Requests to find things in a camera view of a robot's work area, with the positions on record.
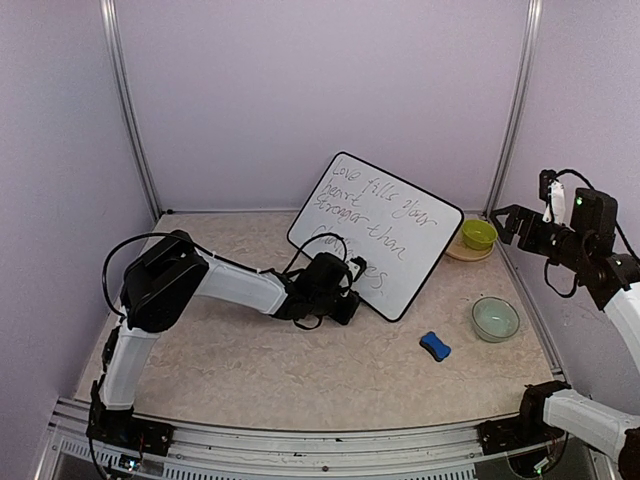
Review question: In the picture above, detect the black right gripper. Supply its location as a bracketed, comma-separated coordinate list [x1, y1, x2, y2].
[492, 203, 592, 271]

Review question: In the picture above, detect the white whiteboard with black frame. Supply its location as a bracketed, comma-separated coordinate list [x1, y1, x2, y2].
[287, 152, 464, 322]

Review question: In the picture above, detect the blue whiteboard eraser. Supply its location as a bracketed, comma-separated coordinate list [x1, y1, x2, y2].
[419, 331, 452, 362]

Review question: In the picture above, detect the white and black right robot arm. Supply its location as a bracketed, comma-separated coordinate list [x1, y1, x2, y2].
[490, 188, 639, 479]

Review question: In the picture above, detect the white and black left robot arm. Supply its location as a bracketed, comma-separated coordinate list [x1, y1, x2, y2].
[86, 230, 367, 456]

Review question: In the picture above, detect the yellow-green plastic bowl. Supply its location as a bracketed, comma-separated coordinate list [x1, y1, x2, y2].
[461, 219, 498, 251]

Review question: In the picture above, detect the beige wooden plate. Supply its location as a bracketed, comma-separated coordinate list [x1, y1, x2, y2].
[445, 235, 494, 262]

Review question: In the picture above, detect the clear glass bowl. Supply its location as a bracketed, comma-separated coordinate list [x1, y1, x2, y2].
[471, 297, 520, 343]

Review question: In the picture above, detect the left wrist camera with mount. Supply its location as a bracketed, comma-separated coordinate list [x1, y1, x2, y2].
[347, 256, 367, 275]

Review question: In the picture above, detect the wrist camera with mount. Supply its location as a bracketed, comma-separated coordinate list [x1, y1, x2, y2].
[347, 256, 367, 275]
[539, 169, 566, 225]

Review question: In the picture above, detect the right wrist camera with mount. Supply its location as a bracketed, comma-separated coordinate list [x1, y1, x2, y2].
[539, 169, 566, 225]

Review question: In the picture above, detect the front aluminium rail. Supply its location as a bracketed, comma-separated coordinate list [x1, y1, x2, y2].
[37, 397, 614, 480]

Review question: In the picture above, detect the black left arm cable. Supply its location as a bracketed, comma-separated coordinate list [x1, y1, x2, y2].
[101, 231, 174, 317]

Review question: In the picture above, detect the right aluminium frame post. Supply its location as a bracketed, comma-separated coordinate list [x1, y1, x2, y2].
[483, 0, 543, 218]

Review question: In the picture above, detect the aluminium frame post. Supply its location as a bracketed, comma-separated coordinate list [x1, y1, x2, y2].
[483, 0, 543, 218]
[99, 0, 163, 221]

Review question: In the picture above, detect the left aluminium frame post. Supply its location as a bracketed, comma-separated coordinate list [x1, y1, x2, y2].
[99, 0, 163, 221]

